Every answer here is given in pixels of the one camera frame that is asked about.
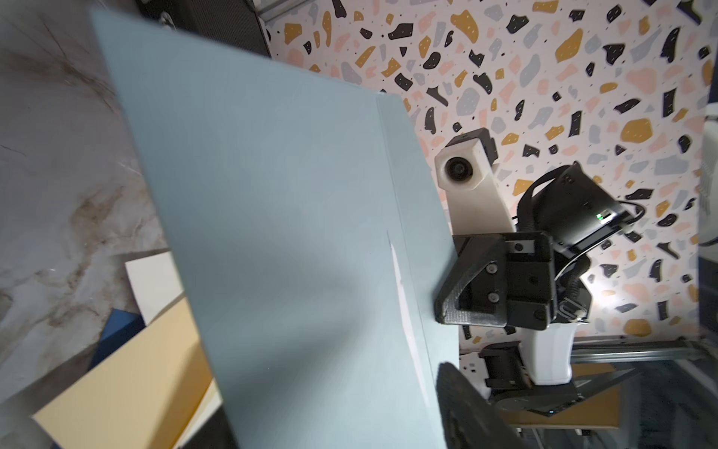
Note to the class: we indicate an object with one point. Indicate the black briefcase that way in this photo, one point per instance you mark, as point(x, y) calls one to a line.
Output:
point(230, 22)

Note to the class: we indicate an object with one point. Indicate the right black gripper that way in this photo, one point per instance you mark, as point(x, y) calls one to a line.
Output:
point(500, 280)

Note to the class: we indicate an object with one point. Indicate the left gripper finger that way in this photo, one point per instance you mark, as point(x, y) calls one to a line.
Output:
point(468, 420)

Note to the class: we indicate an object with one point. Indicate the light teal envelope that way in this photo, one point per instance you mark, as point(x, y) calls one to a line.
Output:
point(308, 232)

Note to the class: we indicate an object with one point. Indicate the cream envelope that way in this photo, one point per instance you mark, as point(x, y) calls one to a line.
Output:
point(156, 286)

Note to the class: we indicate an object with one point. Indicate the yellow envelope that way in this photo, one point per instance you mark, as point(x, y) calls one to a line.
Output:
point(143, 396)

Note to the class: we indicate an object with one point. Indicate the dark blue envelope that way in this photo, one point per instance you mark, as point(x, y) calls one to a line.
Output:
point(121, 327)

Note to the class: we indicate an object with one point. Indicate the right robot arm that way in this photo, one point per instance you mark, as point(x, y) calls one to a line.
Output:
point(534, 374)

